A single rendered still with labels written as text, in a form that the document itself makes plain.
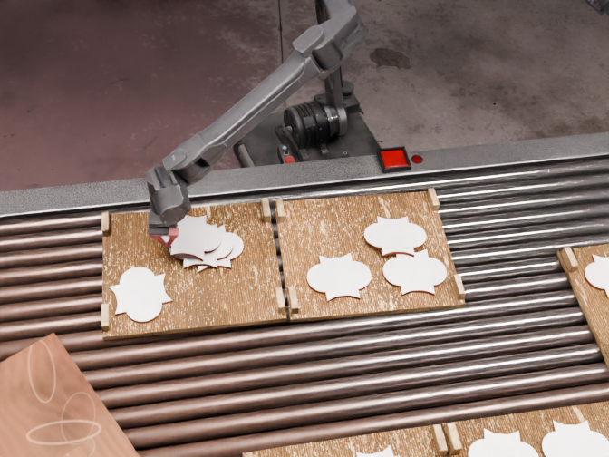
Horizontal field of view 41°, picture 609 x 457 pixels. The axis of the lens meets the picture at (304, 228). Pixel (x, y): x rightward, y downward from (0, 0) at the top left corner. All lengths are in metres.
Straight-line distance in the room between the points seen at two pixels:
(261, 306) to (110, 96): 2.06
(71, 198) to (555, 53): 2.72
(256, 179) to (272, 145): 1.03
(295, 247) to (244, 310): 0.22
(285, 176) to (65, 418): 0.87
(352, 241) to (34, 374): 0.79
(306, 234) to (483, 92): 2.03
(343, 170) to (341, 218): 0.18
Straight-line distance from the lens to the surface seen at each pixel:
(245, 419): 1.76
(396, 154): 2.21
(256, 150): 3.15
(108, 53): 4.00
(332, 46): 1.76
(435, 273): 1.96
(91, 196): 2.14
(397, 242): 1.99
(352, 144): 3.19
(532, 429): 1.82
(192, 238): 1.94
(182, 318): 1.87
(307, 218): 2.03
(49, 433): 1.66
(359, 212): 2.06
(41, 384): 1.72
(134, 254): 1.98
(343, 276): 1.92
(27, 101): 3.82
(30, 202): 2.16
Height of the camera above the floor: 2.51
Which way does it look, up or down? 52 degrees down
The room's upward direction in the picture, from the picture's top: 4 degrees clockwise
